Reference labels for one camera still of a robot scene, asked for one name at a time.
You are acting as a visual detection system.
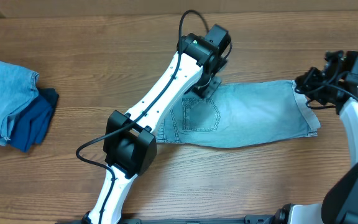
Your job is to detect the light blue denim shorts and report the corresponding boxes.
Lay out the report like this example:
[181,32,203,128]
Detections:
[156,80,321,148]

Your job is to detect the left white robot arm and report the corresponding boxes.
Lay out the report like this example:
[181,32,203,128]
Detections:
[81,24,232,223]

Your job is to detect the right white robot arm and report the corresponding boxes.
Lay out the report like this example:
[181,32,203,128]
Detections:
[266,50,358,224]

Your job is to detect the folded dark blue garment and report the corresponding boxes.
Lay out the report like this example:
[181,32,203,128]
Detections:
[7,88,59,152]

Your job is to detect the folded light blue jeans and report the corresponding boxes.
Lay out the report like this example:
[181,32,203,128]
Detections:
[0,61,39,146]

